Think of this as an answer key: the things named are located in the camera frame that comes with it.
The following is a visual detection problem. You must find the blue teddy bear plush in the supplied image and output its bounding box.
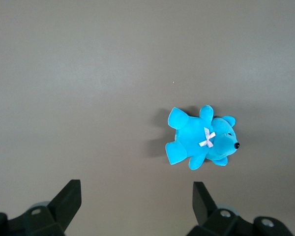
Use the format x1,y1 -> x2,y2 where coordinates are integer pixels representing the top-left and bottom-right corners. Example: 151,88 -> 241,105
165,105 -> 241,172

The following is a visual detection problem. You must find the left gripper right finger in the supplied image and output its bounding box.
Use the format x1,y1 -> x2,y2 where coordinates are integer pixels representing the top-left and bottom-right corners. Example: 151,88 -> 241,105
189,181 -> 255,236

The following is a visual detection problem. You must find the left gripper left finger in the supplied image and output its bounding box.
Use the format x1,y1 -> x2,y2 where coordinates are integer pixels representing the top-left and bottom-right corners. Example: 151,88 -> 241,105
22,179 -> 82,236

